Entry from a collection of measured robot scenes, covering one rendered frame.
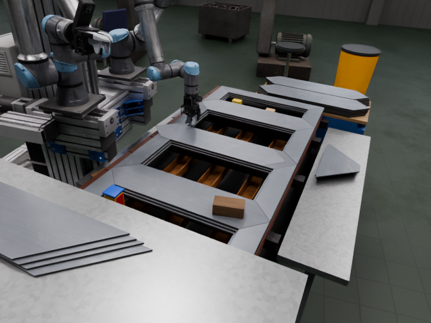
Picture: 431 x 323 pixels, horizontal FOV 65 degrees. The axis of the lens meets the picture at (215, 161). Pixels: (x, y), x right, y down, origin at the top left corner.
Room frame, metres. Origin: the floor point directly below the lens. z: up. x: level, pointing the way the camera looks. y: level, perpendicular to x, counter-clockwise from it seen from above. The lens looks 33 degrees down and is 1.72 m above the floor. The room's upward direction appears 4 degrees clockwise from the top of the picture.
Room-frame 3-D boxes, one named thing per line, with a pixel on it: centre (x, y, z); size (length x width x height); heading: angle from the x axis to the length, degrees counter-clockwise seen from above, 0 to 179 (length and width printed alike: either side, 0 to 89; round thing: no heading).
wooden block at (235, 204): (0.99, -0.06, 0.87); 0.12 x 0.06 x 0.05; 83
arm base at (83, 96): (1.51, 0.71, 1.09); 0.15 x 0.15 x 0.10
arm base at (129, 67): (1.99, 0.60, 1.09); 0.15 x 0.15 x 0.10
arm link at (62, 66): (1.26, 0.57, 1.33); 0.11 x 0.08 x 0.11; 142
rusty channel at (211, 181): (1.51, -0.03, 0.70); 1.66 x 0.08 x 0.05; 157
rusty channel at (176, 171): (1.59, 0.15, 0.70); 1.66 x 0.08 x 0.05; 157
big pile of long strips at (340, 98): (2.35, -0.68, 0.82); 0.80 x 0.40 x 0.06; 67
